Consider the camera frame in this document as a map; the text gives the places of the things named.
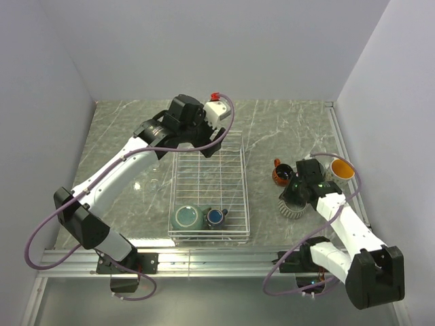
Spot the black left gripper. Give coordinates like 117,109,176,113
180,105,228,158

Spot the ribbed striped ceramic cup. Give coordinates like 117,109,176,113
278,200,307,219

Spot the orange ceramic mug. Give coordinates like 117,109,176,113
272,158,294,187

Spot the floral white ceramic mug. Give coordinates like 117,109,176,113
324,158,355,188

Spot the small dark blue mug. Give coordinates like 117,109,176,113
206,209,228,230

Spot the teal glazed ceramic mug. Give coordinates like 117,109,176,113
170,204,209,231

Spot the pale blue ceramic mug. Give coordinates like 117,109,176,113
316,156,333,177

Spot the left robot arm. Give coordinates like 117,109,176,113
54,92,234,273

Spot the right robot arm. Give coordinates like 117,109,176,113
280,158,405,310

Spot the white wire dish rack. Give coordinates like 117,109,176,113
168,131,250,244

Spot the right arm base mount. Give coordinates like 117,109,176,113
279,251,339,295

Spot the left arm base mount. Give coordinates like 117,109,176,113
96,251,159,302

